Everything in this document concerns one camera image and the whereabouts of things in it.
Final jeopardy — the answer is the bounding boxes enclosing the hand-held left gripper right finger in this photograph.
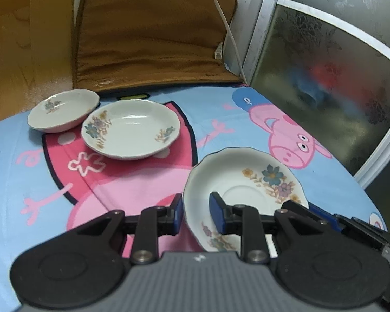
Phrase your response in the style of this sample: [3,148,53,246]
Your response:
[209,192,326,264]

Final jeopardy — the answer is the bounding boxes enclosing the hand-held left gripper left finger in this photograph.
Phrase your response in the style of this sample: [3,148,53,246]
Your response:
[74,193,184,265]

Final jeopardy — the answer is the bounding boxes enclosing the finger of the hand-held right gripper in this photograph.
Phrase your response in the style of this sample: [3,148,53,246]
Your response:
[334,214,390,252]
[282,199,341,232]

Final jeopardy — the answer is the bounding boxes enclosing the white floral plate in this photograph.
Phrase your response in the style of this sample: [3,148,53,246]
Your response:
[183,147,309,253]

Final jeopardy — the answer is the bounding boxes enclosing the white floral bowl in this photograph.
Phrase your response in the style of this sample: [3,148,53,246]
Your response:
[81,100,181,160]
[27,89,100,134]

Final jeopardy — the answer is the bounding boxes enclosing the cartoon pig printed blanket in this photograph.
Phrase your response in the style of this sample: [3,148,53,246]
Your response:
[0,83,388,312]

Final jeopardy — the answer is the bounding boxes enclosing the frosted glass sliding door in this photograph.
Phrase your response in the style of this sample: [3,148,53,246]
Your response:
[231,0,390,190]

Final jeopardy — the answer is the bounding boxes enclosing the brown seat cushion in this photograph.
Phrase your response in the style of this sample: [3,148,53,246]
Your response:
[72,0,245,92]

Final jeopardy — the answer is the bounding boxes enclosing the wooden headboard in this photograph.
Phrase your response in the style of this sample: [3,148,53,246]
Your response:
[0,0,92,128]

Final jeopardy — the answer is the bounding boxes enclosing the white cable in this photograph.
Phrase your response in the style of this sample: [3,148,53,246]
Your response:
[207,0,248,84]

